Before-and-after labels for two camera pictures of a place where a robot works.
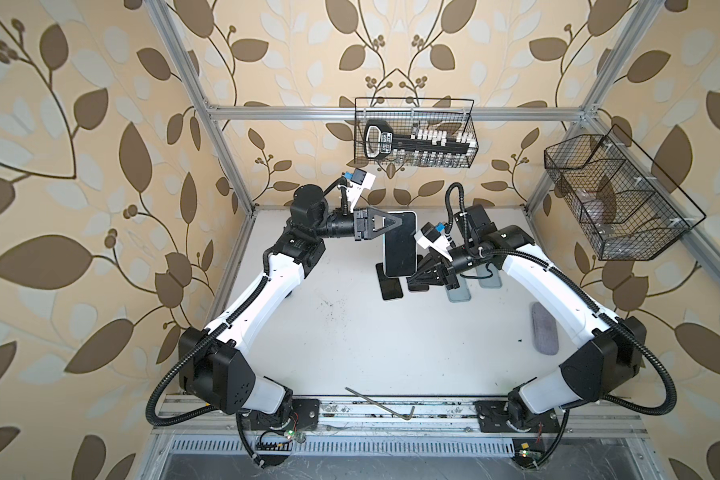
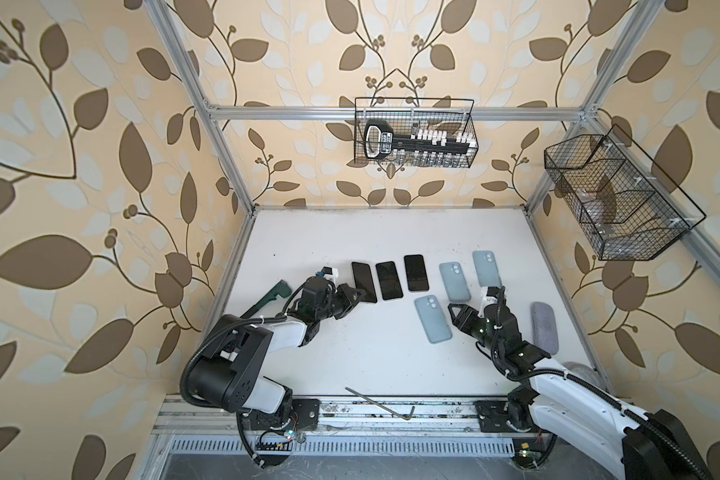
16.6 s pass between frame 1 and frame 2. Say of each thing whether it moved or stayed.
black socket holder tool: stayed
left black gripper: moved
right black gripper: moved
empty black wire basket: stayed
